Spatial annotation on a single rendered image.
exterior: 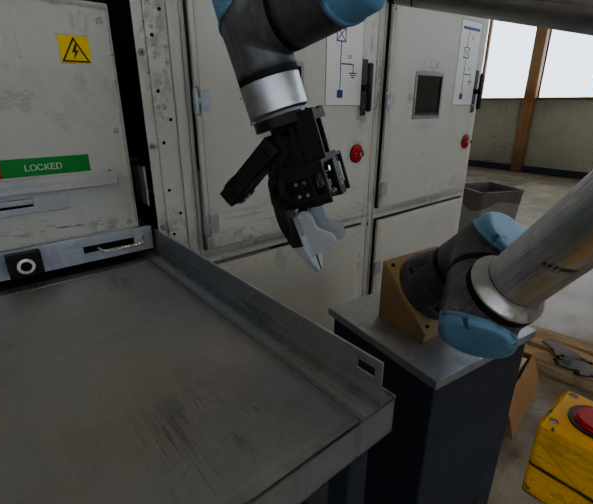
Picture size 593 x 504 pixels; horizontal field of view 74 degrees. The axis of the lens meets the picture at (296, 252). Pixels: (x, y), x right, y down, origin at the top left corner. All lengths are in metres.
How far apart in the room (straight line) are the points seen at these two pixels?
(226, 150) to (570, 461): 0.88
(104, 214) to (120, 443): 0.60
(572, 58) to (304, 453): 8.35
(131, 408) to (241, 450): 0.16
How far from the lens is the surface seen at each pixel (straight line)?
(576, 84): 8.52
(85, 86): 0.99
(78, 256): 1.01
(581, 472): 0.52
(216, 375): 0.59
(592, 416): 0.53
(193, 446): 0.51
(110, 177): 0.96
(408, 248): 1.73
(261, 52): 0.49
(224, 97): 1.04
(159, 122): 0.99
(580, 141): 8.38
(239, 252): 1.14
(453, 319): 0.65
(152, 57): 0.99
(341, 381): 0.57
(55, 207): 0.99
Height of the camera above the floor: 1.21
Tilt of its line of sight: 21 degrees down
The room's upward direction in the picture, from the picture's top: straight up
